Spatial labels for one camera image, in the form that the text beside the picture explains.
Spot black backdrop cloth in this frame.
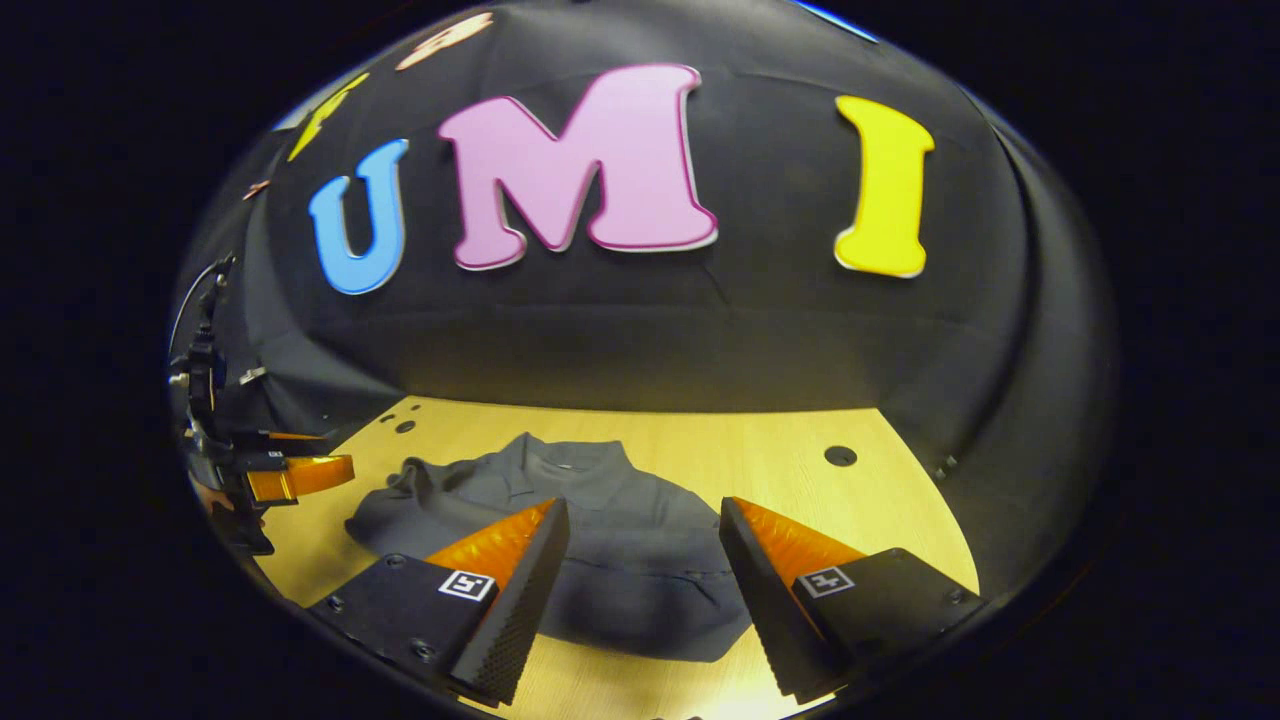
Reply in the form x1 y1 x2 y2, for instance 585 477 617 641
170 0 1119 601

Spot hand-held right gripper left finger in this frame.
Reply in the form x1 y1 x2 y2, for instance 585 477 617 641
308 497 573 706

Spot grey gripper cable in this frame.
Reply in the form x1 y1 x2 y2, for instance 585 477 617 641
168 256 237 353

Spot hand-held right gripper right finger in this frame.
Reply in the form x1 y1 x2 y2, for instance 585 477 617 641
718 495 987 704

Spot grey button shirt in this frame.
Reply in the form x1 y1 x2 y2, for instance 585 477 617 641
345 432 756 663

